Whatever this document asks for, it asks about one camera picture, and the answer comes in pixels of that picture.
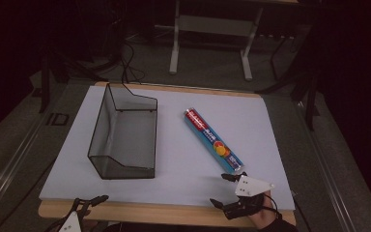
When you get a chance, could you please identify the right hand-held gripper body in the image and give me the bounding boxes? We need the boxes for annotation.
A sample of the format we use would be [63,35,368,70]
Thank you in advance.
[222,175,275,220]

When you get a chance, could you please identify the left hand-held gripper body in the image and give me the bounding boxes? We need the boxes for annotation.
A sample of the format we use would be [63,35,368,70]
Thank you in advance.
[57,208,88,232]

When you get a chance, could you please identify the long blue cling wrap box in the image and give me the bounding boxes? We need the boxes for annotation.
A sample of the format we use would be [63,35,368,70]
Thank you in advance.
[183,107,244,175]

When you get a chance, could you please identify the black wire mesh basket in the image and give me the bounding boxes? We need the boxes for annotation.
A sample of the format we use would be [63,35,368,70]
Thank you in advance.
[87,82,158,181]

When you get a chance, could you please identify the person's right hand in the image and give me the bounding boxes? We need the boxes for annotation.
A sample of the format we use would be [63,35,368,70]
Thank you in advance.
[248,189,283,230]

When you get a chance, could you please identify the light blue table mat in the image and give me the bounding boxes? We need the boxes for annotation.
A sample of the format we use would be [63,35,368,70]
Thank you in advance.
[39,84,296,212]

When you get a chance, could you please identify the black metal stand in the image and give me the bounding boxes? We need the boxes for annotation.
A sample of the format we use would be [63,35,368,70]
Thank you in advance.
[38,44,110,114]
[256,28,322,131]

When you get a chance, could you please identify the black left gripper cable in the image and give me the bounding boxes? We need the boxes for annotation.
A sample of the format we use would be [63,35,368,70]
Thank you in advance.
[43,217,67,232]

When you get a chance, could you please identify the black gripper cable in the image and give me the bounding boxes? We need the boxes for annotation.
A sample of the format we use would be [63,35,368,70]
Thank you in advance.
[43,217,67,232]
[263,192,284,220]

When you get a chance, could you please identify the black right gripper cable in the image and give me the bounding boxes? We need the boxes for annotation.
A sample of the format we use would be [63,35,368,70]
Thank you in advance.
[263,192,284,220]

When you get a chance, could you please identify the grey metal floor rail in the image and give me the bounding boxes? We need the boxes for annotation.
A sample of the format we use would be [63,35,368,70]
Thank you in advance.
[293,98,359,232]
[0,96,56,223]

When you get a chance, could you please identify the black floor cables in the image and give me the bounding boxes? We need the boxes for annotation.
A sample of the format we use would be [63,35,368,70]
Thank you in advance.
[117,18,147,85]

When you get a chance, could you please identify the white metal table frame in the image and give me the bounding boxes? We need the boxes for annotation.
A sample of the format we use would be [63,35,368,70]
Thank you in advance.
[168,0,266,82]

